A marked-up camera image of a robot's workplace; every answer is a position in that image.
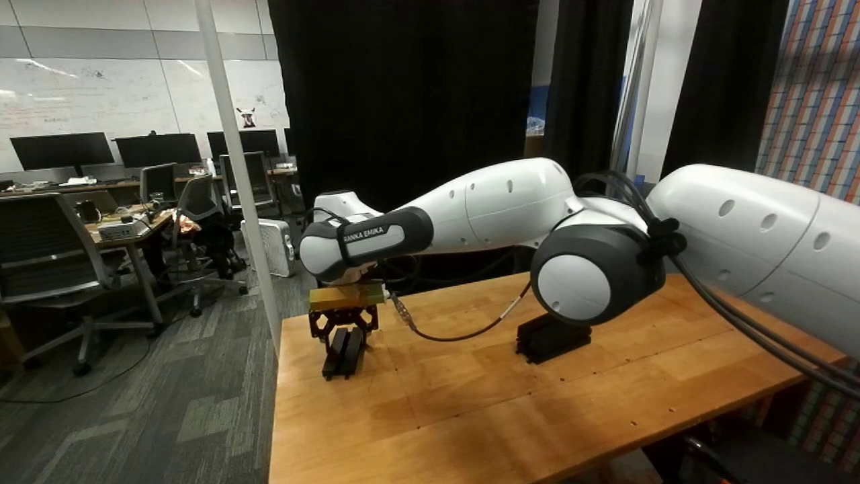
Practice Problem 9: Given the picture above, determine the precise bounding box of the black curtain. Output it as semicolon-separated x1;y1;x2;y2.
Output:
269;0;539;211

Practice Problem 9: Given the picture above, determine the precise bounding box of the black monitor right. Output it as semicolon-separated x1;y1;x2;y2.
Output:
206;130;280;158

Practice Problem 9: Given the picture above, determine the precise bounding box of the white metal post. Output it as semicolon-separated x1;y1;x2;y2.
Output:
193;0;280;351

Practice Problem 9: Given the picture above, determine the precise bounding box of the black office chair far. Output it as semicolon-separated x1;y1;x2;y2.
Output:
167;175;246;318

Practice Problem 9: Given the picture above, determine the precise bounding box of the black monitor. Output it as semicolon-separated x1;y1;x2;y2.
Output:
115;136;202;168
10;131;112;172
206;130;280;158

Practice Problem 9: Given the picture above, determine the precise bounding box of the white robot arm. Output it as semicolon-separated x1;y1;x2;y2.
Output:
299;158;860;359

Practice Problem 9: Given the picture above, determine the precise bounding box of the black track piece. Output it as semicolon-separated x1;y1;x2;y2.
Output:
322;329;369;380
515;314;590;364

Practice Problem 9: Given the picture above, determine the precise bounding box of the black monitor middle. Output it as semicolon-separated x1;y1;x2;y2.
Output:
115;136;202;168

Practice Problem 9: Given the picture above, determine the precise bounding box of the tan wrist camera box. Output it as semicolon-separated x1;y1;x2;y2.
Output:
309;282;383;313

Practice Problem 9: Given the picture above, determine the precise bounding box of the office desk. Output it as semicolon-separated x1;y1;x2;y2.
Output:
86;205;183;329

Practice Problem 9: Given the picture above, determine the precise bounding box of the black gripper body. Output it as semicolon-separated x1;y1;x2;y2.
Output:
309;306;378;340

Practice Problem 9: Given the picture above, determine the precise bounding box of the white box on floor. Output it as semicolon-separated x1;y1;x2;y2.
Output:
258;218;293;281

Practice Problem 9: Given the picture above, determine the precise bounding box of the black monitor left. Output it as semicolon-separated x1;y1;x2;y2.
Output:
10;131;112;172

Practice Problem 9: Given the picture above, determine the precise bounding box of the grey office chair near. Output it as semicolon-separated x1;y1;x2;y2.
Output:
0;193;163;375

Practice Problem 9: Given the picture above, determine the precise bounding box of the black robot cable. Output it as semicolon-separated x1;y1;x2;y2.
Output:
382;169;860;402

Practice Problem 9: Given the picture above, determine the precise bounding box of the small monitor on desk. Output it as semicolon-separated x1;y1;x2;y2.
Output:
140;165;178;205

